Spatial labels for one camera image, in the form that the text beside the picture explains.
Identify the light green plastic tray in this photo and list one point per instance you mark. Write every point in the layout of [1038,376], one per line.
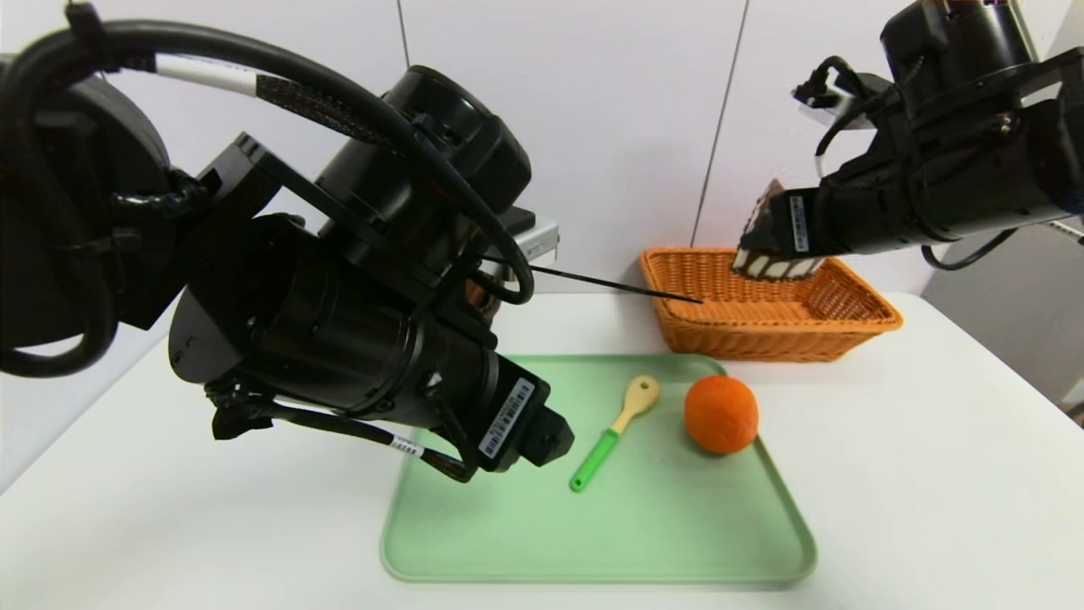
[550,542]

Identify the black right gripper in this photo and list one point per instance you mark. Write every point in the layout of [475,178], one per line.
[797,224]

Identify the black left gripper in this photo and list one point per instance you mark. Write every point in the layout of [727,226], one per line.
[511,420]

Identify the orange wicker basket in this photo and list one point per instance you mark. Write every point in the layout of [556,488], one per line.
[762,343]

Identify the thin black zip tie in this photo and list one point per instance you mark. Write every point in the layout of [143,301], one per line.
[593,282]

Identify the brown towel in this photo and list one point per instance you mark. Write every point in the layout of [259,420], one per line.
[477,295]

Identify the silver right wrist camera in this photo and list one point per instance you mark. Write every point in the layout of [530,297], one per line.
[834,93]

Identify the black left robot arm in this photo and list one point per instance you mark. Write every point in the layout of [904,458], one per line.
[68,212]

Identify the chocolate blueberry cake slice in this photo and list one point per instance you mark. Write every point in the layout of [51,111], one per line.
[779,268]

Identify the orange fruit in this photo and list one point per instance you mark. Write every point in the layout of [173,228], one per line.
[721,413]

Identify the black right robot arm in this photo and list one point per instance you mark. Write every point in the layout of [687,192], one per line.
[974,152]

